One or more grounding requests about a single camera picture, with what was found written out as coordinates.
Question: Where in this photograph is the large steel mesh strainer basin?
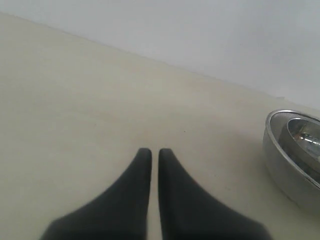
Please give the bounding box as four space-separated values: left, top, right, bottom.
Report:
263 109 320 215

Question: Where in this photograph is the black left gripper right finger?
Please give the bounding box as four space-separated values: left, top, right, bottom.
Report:
158 148 271 240

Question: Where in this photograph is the small stainless steel bowl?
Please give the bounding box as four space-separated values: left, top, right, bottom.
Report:
287 118 320 162

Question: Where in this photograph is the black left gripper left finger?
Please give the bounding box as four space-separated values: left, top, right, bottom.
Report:
41 148 152 240

